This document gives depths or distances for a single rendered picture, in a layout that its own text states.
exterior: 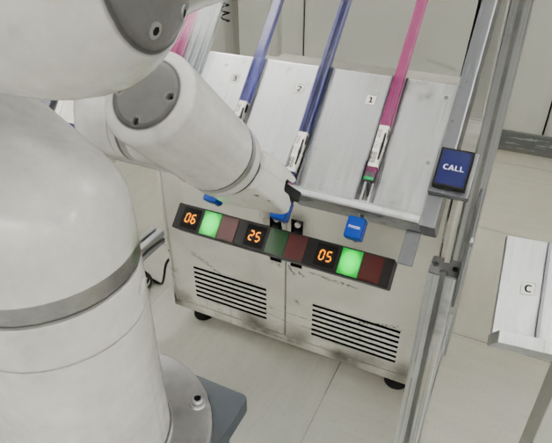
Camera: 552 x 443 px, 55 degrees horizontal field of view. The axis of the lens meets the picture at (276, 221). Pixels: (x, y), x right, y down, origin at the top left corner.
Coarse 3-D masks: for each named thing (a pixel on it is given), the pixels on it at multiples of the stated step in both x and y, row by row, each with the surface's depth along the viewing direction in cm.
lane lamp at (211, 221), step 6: (204, 216) 80; (210, 216) 80; (216, 216) 79; (204, 222) 80; (210, 222) 80; (216, 222) 79; (204, 228) 80; (210, 228) 79; (216, 228) 79; (204, 234) 79; (210, 234) 79
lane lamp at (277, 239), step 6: (270, 234) 76; (276, 234) 76; (282, 234) 75; (288, 234) 75; (270, 240) 76; (276, 240) 76; (282, 240) 75; (270, 246) 76; (276, 246) 75; (282, 246) 75; (270, 252) 75; (276, 252) 75; (282, 252) 75
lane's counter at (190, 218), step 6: (186, 210) 81; (192, 210) 81; (198, 210) 81; (186, 216) 81; (192, 216) 81; (198, 216) 80; (180, 222) 81; (186, 222) 81; (192, 222) 80; (198, 222) 80; (186, 228) 81; (192, 228) 80
